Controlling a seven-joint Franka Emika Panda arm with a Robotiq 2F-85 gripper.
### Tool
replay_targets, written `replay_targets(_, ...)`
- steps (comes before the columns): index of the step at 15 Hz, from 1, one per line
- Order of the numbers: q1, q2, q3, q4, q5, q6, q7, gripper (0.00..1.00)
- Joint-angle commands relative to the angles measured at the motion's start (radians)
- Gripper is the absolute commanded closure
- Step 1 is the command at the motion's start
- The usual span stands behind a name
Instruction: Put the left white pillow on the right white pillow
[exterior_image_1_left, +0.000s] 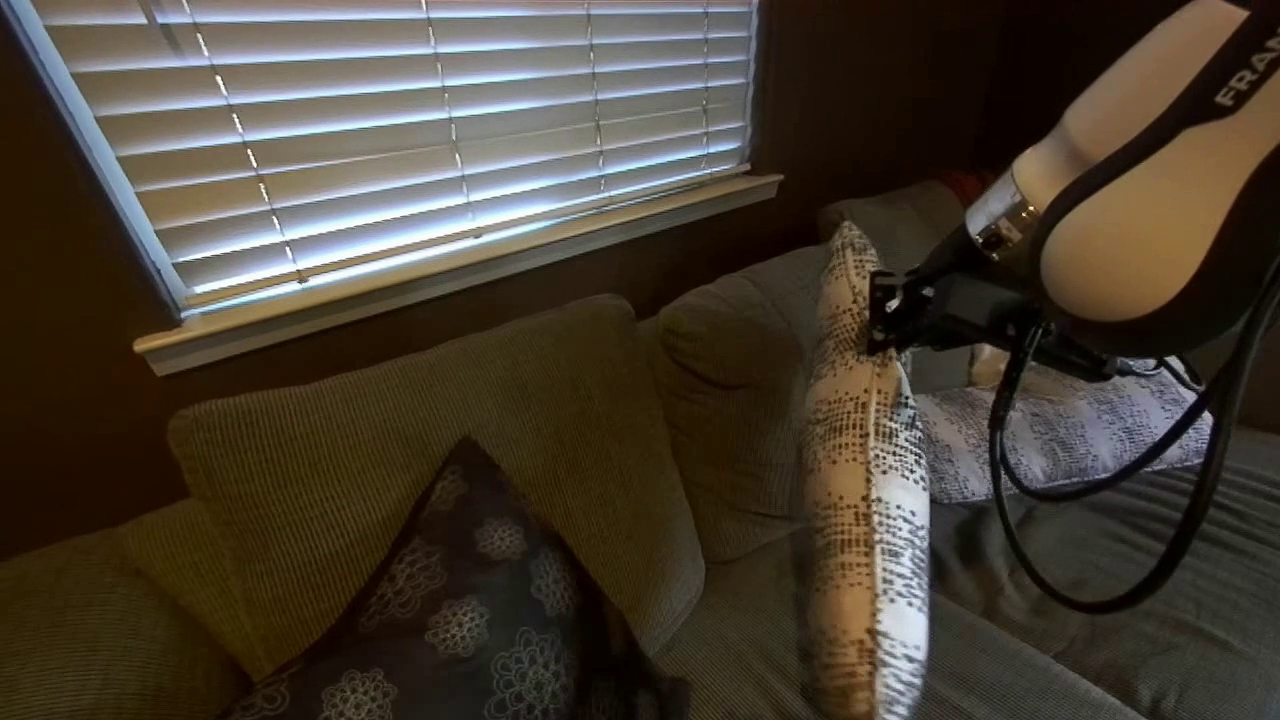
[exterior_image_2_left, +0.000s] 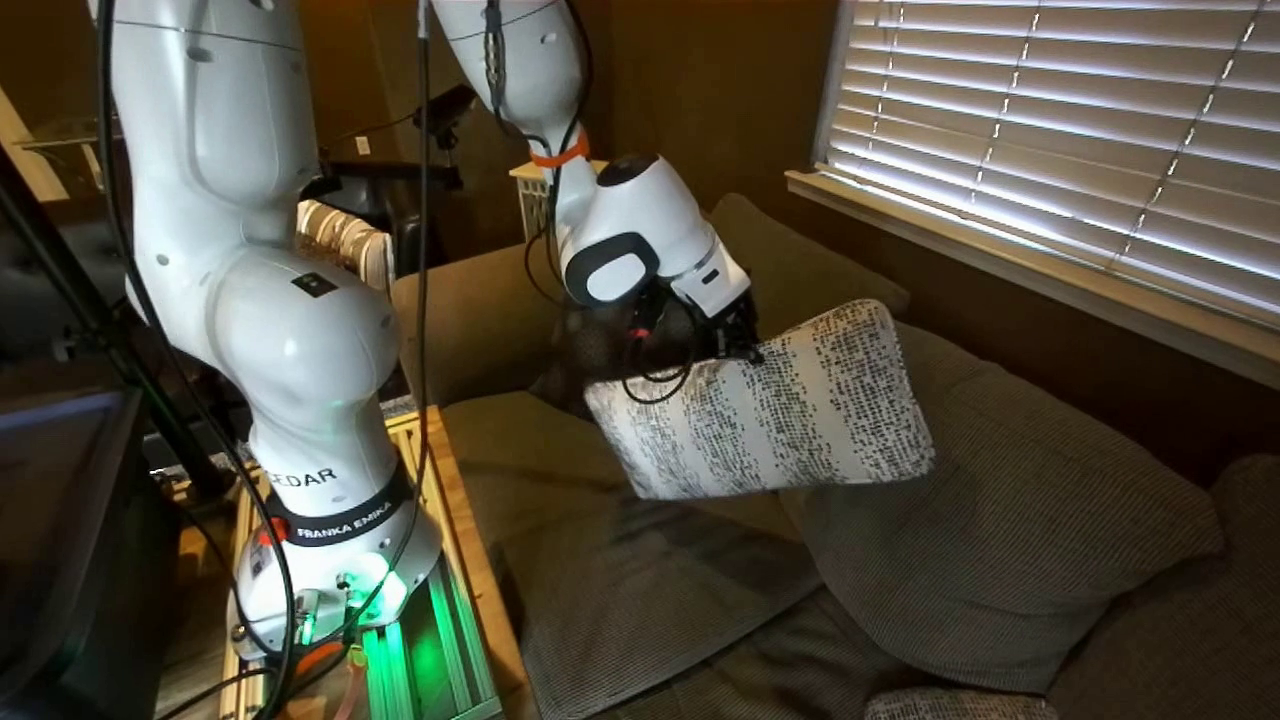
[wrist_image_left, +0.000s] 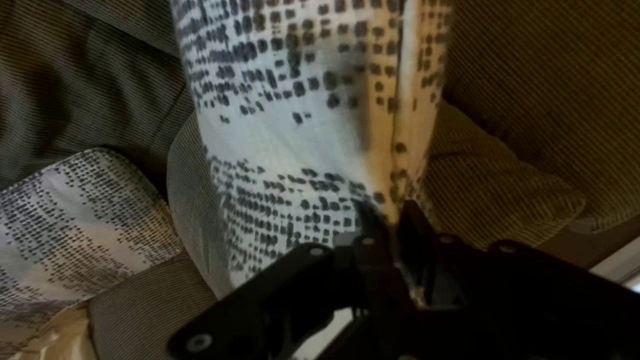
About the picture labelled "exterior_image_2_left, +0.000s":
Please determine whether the black camera on tripod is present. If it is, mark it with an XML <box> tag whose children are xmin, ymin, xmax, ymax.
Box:
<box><xmin>426</xmin><ymin>84</ymin><xmax>483</xmax><ymax>152</ymax></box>

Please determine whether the white grey patterned pillow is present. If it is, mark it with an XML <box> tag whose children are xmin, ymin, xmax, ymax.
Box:
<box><xmin>580</xmin><ymin>291</ymin><xmax>940</xmax><ymax>509</ymax></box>
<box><xmin>860</xmin><ymin>683</ymin><xmax>1061</xmax><ymax>720</ymax></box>

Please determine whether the dark monitor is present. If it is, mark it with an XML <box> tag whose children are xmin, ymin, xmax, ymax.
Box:
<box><xmin>0</xmin><ymin>383</ymin><xmax>146</xmax><ymax>720</ymax></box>

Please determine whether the grey fabric sofa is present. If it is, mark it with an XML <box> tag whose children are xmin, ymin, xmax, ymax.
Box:
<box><xmin>388</xmin><ymin>191</ymin><xmax>1280</xmax><ymax>720</ymax></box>

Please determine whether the white slatted hamper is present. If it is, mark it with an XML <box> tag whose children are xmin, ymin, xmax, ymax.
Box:
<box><xmin>505</xmin><ymin>155</ymin><xmax>613</xmax><ymax>244</ymax></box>

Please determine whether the white window blind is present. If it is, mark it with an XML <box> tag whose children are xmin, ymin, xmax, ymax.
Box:
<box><xmin>813</xmin><ymin>0</ymin><xmax>1280</xmax><ymax>338</ymax></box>

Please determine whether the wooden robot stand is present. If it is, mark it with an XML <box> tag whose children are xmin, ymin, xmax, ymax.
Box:
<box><xmin>212</xmin><ymin>400</ymin><xmax>545</xmax><ymax>720</ymax></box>

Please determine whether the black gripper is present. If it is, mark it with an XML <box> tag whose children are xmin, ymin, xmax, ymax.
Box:
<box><xmin>573</xmin><ymin>286</ymin><xmax>771</xmax><ymax>383</ymax></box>

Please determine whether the orange cable strap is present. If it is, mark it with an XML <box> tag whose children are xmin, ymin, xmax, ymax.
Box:
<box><xmin>524</xmin><ymin>129</ymin><xmax>596</xmax><ymax>171</ymax></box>

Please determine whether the white window sill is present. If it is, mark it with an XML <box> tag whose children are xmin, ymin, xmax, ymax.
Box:
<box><xmin>779</xmin><ymin>170</ymin><xmax>1280</xmax><ymax>396</ymax></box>

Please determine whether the striped cushion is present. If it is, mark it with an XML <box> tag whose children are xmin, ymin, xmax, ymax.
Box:
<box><xmin>290</xmin><ymin>196</ymin><xmax>399</xmax><ymax>302</ymax></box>

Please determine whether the large grey back cushion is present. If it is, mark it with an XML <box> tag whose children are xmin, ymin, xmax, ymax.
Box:
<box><xmin>784</xmin><ymin>316</ymin><xmax>1228</xmax><ymax>700</ymax></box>

